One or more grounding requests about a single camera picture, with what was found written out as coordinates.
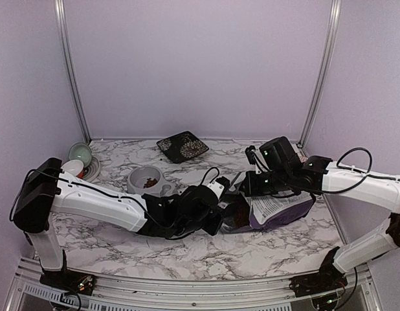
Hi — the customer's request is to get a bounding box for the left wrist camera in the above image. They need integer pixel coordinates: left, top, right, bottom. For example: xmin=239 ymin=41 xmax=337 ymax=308
xmin=207 ymin=176 xmax=230 ymax=199

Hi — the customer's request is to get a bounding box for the front aluminium rail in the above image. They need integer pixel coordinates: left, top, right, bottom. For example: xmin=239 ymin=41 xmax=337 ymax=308
xmin=4 ymin=258 xmax=381 ymax=310

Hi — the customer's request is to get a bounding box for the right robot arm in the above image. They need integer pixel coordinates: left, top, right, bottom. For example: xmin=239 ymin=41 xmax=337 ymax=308
xmin=242 ymin=137 xmax=400 ymax=290

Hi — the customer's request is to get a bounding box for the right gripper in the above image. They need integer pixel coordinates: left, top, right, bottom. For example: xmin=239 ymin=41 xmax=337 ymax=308
xmin=240 ymin=168 xmax=293 ymax=196

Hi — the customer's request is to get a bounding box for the black floral square plate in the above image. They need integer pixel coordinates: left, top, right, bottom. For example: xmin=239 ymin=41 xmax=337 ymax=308
xmin=156 ymin=131 xmax=209 ymax=164

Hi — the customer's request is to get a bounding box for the left aluminium frame post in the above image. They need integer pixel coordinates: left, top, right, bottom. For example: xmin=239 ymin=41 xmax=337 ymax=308
xmin=54 ymin=0 xmax=91 ymax=144

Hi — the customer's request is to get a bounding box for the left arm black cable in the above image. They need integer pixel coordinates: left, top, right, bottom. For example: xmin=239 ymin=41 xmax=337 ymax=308
xmin=9 ymin=167 xmax=220 ymax=240

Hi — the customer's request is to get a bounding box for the grey double pet bowl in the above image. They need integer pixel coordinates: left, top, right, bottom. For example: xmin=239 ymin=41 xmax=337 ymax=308
xmin=127 ymin=165 xmax=177 ymax=197

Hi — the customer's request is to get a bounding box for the brown pet food kibble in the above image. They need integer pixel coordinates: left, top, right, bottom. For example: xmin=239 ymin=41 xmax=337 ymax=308
xmin=139 ymin=177 xmax=250 ymax=238

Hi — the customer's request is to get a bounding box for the purple pet food bag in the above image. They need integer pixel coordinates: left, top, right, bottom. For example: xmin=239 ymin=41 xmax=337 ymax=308
xmin=219 ymin=172 xmax=317 ymax=233

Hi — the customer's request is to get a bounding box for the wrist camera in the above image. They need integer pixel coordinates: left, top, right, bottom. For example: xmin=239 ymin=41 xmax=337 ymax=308
xmin=245 ymin=145 xmax=265 ymax=174
xmin=207 ymin=176 xmax=230 ymax=199

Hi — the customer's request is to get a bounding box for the aluminium frame post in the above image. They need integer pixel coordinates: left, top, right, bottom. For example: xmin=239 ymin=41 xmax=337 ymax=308
xmin=298 ymin=0 xmax=342 ymax=148
xmin=54 ymin=0 xmax=91 ymax=144

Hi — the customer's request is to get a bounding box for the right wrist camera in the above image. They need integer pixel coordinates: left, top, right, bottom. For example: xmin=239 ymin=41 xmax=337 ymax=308
xmin=245 ymin=145 xmax=265 ymax=174

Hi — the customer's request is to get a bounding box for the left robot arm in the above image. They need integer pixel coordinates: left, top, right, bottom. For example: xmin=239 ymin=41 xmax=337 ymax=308
xmin=9 ymin=157 xmax=230 ymax=288

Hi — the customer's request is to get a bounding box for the right aluminium frame post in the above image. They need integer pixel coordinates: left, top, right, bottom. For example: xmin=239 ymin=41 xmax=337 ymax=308
xmin=298 ymin=0 xmax=342 ymax=148

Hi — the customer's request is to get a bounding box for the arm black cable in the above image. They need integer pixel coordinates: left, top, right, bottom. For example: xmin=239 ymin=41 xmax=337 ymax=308
xmin=9 ymin=167 xmax=220 ymax=240
xmin=254 ymin=147 xmax=400 ymax=198

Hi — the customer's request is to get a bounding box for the red patterned small bowl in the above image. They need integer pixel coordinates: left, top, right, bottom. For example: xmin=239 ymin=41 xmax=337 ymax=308
xmin=298 ymin=155 xmax=308 ymax=163

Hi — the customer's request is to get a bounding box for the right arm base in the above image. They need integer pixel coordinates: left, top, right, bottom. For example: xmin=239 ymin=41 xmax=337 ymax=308
xmin=289 ymin=273 xmax=348 ymax=297

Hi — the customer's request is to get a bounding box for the grey round plate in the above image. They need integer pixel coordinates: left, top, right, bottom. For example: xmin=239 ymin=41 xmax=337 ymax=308
xmin=82 ymin=157 xmax=101 ymax=182

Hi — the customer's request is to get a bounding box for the red and white bowl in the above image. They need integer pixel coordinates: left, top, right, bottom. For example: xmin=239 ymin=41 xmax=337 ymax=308
xmin=61 ymin=159 xmax=84 ymax=178

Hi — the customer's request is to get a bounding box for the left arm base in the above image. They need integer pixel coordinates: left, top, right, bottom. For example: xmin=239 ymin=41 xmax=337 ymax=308
xmin=39 ymin=271 xmax=96 ymax=295

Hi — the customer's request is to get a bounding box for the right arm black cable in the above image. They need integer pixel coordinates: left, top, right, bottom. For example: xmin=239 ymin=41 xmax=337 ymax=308
xmin=254 ymin=147 xmax=400 ymax=198

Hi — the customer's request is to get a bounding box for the pale green ceramic bowl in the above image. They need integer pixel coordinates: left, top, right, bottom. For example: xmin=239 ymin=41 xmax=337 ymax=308
xmin=68 ymin=143 xmax=92 ymax=167

